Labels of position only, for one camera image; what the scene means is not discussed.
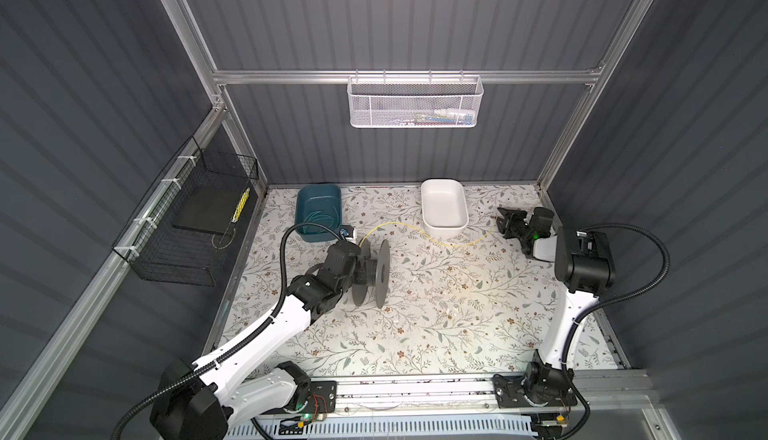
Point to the grey perforated cable spool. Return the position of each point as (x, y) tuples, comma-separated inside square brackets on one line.
[(372, 272)]

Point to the black wire wall basket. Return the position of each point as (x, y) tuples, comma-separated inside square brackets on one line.
[(158, 252)]

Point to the teal plastic tub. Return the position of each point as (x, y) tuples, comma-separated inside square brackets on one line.
[(318, 204)]

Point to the white wire wall basket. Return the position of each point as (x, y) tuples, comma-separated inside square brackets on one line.
[(375, 101)]

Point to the white plastic tub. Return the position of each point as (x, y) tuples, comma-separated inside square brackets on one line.
[(444, 208)]

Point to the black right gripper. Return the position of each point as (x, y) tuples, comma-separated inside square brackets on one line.
[(513, 216)]

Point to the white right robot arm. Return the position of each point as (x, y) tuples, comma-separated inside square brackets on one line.
[(584, 270)]

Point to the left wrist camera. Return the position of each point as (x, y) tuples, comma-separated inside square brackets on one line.
[(348, 232)]

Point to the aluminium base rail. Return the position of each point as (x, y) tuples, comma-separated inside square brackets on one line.
[(606, 404)]

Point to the black flat pad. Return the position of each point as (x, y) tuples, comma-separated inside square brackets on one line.
[(207, 210)]

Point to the items in white basket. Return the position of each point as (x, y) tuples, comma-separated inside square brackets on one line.
[(456, 117)]

